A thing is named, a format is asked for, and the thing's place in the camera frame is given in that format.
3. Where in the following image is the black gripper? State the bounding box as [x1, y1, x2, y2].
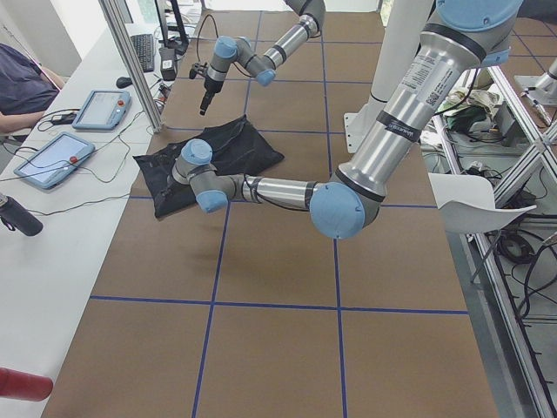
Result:
[158, 175, 191, 205]
[189, 62, 223, 116]

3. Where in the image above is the black graphic t-shirt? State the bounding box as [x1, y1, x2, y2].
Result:
[134, 115, 285, 219]

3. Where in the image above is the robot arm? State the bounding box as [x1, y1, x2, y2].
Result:
[168, 1, 520, 239]
[190, 0, 325, 116]

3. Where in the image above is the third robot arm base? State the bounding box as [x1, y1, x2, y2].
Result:
[528, 59, 557, 106]

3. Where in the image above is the black label box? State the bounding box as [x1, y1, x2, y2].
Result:
[158, 47, 178, 81]

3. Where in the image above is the black monitor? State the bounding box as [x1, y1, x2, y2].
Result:
[154, 0, 190, 56]

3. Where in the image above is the black keyboard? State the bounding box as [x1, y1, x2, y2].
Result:
[130, 34, 155, 72]

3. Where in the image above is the black computer mouse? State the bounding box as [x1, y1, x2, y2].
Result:
[116, 77, 132, 89]

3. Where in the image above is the far teach pendant tablet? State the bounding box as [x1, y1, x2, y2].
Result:
[71, 90, 131, 131]

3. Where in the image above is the teach pendant tablet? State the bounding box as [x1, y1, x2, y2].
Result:
[13, 132, 96, 190]
[71, 90, 131, 131]

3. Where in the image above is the near teach pendant tablet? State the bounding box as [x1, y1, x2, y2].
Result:
[13, 132, 96, 190]

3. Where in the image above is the black water bottle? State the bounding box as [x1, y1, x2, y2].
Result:
[1, 194, 44, 236]

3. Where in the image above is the person in blue shirt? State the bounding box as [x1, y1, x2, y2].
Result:
[1, 44, 65, 134]

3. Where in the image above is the red bottle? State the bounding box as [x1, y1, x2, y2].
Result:
[1, 367, 53, 401]

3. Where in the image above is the white plastic chair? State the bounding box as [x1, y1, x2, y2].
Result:
[428, 173, 537, 234]

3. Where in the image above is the aluminium frame post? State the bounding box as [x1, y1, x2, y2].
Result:
[98, 0, 162, 133]

